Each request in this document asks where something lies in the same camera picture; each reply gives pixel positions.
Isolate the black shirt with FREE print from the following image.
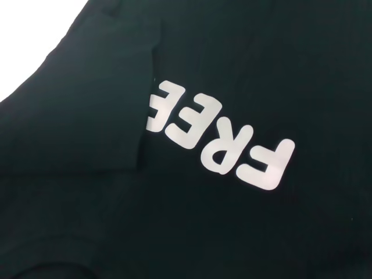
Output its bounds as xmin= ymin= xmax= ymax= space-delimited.
xmin=0 ymin=0 xmax=372 ymax=279

